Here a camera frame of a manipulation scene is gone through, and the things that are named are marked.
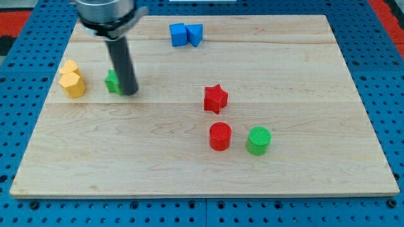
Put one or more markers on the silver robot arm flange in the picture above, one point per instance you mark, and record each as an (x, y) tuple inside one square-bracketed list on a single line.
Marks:
[(109, 19)]

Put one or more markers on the red star block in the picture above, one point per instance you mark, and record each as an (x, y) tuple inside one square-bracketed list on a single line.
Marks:
[(215, 98)]

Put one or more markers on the red cylinder block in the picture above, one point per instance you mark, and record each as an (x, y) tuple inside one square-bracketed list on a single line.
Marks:
[(219, 136)]

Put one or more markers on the light wooden board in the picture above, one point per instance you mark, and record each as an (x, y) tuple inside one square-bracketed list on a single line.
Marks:
[(283, 72)]

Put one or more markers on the green cylinder block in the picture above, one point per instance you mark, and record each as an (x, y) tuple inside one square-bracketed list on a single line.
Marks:
[(259, 138)]

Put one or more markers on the blue triangle block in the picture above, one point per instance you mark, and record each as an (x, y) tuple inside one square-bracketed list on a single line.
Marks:
[(194, 34)]

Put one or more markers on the blue cube block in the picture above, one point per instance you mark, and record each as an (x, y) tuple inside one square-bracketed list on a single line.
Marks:
[(178, 34)]

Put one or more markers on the green star block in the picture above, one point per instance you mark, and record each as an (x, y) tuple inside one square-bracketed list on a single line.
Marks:
[(112, 82)]

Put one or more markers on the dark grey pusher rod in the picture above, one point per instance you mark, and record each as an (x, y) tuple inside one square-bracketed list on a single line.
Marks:
[(123, 65)]

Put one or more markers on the yellow hexagon block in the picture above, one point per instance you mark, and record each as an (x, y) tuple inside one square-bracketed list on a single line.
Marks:
[(72, 85)]

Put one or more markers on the yellow heart block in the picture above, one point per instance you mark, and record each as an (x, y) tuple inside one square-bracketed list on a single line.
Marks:
[(70, 66)]

